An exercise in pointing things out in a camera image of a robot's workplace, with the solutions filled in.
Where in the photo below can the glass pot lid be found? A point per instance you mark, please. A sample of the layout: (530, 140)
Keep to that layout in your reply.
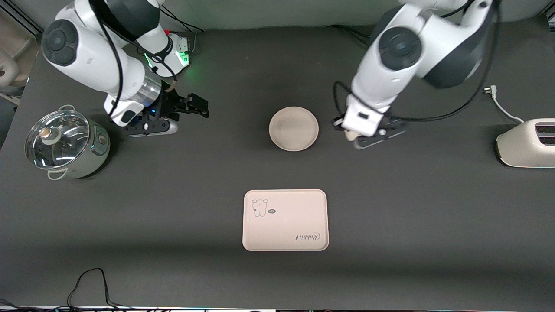
(56, 138)

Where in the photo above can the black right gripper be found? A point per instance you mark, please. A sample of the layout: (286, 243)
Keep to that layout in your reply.
(170, 105)

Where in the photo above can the beige tray with rabbit print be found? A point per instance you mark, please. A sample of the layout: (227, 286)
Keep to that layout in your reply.
(286, 225)

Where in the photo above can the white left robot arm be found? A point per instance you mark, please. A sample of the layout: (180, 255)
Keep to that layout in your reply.
(390, 73)

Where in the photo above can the beige rounded furniture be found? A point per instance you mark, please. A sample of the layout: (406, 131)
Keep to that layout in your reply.
(13, 47)

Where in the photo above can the black frame rail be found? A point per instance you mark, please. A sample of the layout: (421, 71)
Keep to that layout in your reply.
(26, 19)

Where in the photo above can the cream toaster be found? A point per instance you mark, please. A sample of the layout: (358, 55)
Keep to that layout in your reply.
(524, 147)

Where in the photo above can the round beige plate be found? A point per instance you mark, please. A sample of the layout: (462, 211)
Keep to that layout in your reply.
(293, 129)

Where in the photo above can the pale green cooking pot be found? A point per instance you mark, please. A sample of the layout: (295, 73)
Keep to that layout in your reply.
(97, 149)

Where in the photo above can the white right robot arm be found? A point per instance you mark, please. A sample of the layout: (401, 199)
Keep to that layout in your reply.
(86, 56)

